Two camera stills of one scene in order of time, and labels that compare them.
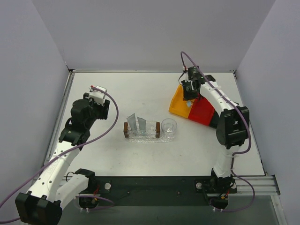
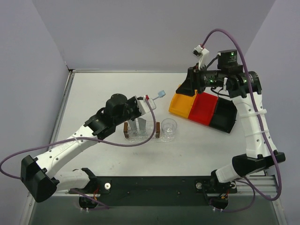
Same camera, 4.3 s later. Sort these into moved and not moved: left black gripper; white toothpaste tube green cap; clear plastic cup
Moved: left black gripper
Not moved: white toothpaste tube green cap; clear plastic cup
